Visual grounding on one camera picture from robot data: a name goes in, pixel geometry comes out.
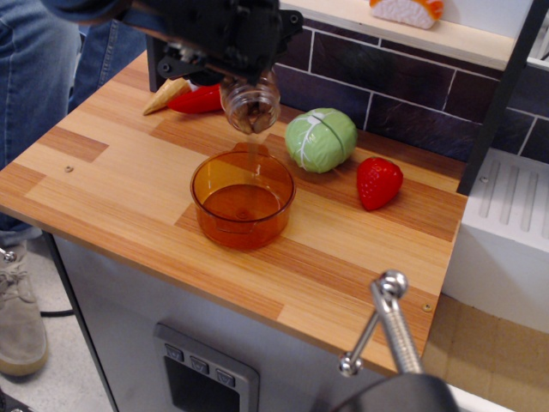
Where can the toy ice cream cone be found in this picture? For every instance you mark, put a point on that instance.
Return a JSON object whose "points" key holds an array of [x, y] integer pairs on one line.
{"points": [[170, 90]]}

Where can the white ribbed sink block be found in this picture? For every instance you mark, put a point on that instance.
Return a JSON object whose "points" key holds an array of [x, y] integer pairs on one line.
{"points": [[499, 264]]}

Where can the red toy chili pepper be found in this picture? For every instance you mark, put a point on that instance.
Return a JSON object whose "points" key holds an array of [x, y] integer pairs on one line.
{"points": [[203, 99]]}

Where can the light wooden shelf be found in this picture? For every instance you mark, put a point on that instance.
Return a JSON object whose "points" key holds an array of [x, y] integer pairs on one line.
{"points": [[444, 38]]}

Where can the green toy cabbage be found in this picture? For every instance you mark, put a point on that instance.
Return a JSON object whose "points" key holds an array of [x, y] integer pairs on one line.
{"points": [[321, 139]]}

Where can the orange transparent plastic pot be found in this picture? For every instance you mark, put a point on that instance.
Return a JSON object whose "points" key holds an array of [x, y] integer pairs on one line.
{"points": [[243, 196]]}

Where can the red toy strawberry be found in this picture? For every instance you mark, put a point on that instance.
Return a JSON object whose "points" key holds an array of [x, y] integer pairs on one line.
{"points": [[378, 182]]}

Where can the metal clamp screw handle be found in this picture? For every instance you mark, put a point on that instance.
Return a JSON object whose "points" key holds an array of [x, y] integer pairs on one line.
{"points": [[411, 389]]}

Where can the grey oven control panel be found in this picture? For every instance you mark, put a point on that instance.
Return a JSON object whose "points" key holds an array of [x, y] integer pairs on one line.
{"points": [[201, 378]]}

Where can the beige suede shoe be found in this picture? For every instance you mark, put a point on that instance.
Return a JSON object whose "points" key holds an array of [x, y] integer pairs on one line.
{"points": [[24, 347]]}

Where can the toy salmon sushi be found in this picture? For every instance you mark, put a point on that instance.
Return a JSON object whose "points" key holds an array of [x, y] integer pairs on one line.
{"points": [[416, 13]]}

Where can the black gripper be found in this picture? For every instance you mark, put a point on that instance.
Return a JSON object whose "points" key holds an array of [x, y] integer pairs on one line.
{"points": [[205, 41]]}

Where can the clear almond jar red label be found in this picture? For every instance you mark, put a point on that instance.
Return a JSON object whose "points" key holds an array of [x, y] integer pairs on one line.
{"points": [[251, 108]]}

